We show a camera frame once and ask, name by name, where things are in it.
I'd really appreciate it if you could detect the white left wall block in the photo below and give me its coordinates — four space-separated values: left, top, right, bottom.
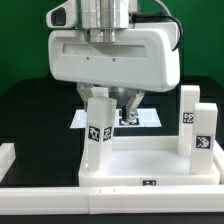
0 143 16 182

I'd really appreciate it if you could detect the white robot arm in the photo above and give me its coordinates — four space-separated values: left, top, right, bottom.
46 0 183 121

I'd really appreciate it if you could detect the white marker sheet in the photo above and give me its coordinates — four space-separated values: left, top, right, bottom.
70 108 161 129

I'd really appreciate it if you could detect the white wall block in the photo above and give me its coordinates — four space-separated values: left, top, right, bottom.
214 142 224 185
0 143 16 182

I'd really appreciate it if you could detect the white desk top tray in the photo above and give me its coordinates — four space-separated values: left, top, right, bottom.
78 136 221 187

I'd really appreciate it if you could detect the white obstacle wall bar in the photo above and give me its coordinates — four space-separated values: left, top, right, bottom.
0 185 224 215

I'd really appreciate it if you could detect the white right wall block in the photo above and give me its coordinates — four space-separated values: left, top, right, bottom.
214 142 224 185

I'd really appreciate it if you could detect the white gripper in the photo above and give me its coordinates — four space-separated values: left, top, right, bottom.
46 0 181 122

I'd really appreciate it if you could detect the black cable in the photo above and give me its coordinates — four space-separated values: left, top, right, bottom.
131 0 185 53

